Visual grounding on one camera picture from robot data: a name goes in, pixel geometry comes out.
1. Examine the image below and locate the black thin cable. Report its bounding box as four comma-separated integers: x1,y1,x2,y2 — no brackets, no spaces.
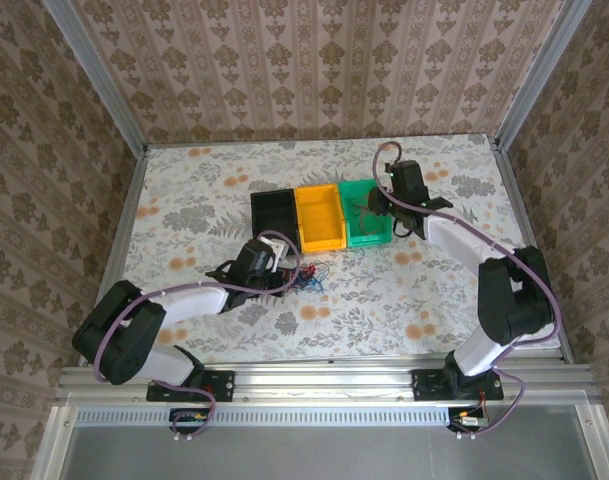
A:
283,272,315,297

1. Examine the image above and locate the dark brown thin cable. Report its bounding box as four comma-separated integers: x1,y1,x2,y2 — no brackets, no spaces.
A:
351,197,388,236

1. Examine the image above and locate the blue thin cable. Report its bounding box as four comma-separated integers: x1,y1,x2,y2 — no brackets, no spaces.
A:
296,259,333,296

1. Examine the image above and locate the green plastic bin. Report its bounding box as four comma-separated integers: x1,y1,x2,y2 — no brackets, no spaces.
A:
337,178,395,249

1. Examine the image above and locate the black plastic bin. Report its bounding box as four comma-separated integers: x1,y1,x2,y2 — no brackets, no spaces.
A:
250,188,301,251

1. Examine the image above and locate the yellow plastic bin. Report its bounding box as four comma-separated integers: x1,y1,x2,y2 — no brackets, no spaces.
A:
293,183,348,253

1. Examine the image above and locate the small black connector board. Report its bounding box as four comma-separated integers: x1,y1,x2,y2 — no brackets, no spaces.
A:
446,405,490,432
169,407,216,435

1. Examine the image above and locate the grey metal panel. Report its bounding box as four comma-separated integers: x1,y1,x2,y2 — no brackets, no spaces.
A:
31,404,609,480

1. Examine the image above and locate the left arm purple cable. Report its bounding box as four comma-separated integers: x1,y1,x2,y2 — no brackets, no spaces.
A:
92,229,301,441

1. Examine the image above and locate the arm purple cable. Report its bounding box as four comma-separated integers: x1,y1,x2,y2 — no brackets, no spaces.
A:
92,229,301,441
373,141,564,441

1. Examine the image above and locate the aluminium mounting rail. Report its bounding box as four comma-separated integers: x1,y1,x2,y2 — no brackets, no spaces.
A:
53,363,603,405

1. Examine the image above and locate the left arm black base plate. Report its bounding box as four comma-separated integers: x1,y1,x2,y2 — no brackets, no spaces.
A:
146,369,236,403

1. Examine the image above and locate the grey slotted cable duct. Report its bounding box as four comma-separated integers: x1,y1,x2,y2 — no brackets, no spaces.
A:
76,405,453,427

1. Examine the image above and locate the aluminium table side rail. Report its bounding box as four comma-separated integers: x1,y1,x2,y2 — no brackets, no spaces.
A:
488,137,576,364
91,147,149,321

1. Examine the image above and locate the aluminium frame post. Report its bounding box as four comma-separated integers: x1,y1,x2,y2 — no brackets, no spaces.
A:
493,0,593,151
41,0,150,154

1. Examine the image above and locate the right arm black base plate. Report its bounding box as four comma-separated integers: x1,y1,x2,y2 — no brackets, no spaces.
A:
411,367,505,402

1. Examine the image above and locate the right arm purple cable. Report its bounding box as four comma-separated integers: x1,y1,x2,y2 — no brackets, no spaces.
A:
373,141,564,441

